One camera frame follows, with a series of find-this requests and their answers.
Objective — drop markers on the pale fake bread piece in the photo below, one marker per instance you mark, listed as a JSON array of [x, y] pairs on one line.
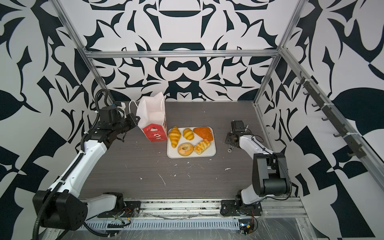
[[202, 146]]

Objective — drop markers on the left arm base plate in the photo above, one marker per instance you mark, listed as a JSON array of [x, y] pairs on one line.
[[130, 209]]

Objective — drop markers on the red white paper bag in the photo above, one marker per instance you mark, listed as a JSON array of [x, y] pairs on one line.
[[152, 114]]

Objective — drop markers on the yellow fake croissant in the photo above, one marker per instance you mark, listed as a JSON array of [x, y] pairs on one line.
[[174, 136]]

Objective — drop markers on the yellow striped fake bread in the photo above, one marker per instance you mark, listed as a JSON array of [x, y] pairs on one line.
[[188, 134]]

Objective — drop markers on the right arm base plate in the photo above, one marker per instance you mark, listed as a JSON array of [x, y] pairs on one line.
[[230, 208]]

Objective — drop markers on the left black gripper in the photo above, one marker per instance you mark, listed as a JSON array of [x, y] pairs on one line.
[[133, 122]]

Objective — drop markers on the orange fake croissant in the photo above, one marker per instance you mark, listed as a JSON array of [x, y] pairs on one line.
[[205, 133]]

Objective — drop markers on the orange ring fake bread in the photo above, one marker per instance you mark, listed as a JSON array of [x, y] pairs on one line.
[[185, 149]]

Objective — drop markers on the small circuit board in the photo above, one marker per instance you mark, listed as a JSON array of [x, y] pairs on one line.
[[249, 227]]

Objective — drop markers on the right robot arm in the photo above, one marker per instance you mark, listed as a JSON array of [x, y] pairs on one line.
[[270, 175]]

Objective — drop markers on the aluminium cage frame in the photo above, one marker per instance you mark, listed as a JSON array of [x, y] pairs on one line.
[[372, 162]]

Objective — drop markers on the white slotted cable duct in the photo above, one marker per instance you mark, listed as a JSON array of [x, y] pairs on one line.
[[162, 224]]

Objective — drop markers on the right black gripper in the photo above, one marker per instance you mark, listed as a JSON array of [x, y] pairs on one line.
[[230, 135]]

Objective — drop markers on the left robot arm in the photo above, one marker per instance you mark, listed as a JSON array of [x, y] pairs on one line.
[[59, 207]]

